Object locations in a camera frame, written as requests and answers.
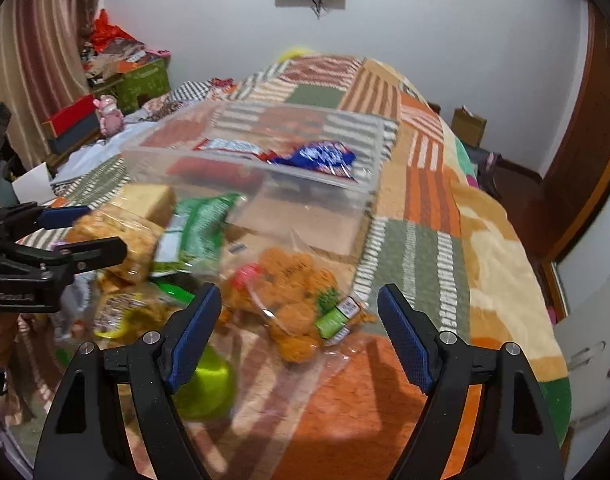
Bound clear plastic container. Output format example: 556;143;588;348
119;100;401;256

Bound yellow foam tube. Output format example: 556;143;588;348
280;45;316;63

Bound patchwork blanket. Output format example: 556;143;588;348
0;55;571;480

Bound person's left hand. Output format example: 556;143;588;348
0;314;18;369

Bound rice cracker packet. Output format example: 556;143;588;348
67;210;166;283

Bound floral cloth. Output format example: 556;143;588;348
135;77;236;121

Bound white cabinet door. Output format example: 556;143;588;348
552;185;610;426

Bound pile of papers and cloth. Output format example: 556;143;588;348
80;40;158;81

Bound wooden door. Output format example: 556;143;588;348
505;0;610;261

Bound grey bag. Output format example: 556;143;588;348
465;145;506;196

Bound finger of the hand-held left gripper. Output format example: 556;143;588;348
0;236;128;281
0;202;90;243

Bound cardboard box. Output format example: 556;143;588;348
451;107;487;148

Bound green storage box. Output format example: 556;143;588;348
105;57;172;113

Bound red plastic bag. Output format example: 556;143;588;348
92;8;136;53

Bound striped curtain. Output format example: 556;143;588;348
0;0;106;171

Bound yellow cake packet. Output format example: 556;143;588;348
110;184;178;226

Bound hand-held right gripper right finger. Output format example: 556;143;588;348
376;283;568;480

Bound red box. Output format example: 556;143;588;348
42;94;98;138

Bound red and white snack packet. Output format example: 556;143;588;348
192;137;281;161

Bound pink plush toy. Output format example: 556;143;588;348
94;95;124;137

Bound green snack packet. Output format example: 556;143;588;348
152;194;243;276

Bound bag of fried snack balls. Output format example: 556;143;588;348
217;245;378;366

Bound blue snack packet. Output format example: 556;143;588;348
270;141;358;181

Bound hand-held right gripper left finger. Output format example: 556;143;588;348
32;282;223;480

